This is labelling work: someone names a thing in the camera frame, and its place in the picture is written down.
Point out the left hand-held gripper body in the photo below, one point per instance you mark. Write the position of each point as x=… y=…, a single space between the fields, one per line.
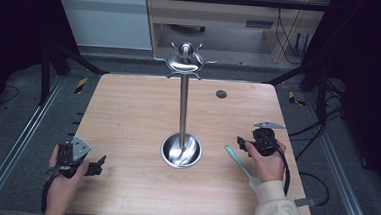
x=75 y=154

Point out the person's right hand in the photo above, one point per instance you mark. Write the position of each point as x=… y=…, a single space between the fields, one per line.
x=270 y=167

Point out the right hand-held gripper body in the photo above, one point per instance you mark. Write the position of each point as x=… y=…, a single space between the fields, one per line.
x=265 y=142

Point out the metal floor rail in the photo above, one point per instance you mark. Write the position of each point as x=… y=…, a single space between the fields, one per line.
x=12 y=143
x=341 y=170

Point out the grey clamp on table edge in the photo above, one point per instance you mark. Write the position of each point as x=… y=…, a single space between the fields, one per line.
x=304 y=202

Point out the white cabinet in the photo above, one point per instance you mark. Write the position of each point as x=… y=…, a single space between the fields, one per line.
x=107 y=19

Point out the person's left hand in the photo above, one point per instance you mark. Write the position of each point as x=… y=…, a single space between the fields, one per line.
x=61 y=189

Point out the stainless steel utensil rack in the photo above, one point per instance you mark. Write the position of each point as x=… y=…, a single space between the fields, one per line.
x=183 y=103

